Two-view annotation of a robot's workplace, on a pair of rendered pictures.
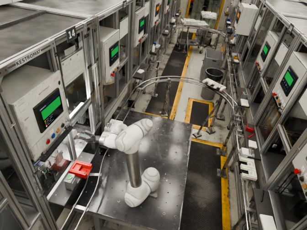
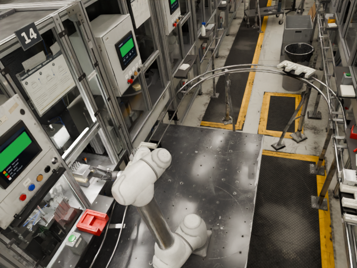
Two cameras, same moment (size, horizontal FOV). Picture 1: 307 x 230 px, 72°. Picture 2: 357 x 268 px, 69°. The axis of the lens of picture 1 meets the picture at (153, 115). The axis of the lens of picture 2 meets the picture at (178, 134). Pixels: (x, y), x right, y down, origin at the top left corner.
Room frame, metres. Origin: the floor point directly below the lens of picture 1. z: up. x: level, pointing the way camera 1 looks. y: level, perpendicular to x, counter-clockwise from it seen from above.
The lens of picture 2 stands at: (0.40, -0.30, 2.37)
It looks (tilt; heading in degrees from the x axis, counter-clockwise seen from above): 41 degrees down; 17
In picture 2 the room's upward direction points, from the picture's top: 10 degrees counter-clockwise
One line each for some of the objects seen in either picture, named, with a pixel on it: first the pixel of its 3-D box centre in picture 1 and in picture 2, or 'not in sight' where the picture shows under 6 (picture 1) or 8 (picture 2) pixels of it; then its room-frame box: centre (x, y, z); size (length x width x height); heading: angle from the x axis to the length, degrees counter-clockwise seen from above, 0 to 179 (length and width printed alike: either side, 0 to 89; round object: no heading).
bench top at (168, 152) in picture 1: (141, 156); (186, 191); (1.59, 0.08, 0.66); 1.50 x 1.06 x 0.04; 171
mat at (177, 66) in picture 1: (179, 59); (248, 39); (5.99, -0.55, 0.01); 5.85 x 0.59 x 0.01; 171
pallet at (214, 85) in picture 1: (213, 86); (295, 70); (3.11, -0.93, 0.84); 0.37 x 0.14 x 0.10; 49
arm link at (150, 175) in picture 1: (150, 178); (192, 229); (1.18, -0.05, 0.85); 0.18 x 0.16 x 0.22; 148
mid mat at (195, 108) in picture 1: (199, 113); (281, 112); (3.44, -0.92, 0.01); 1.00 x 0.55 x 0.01; 171
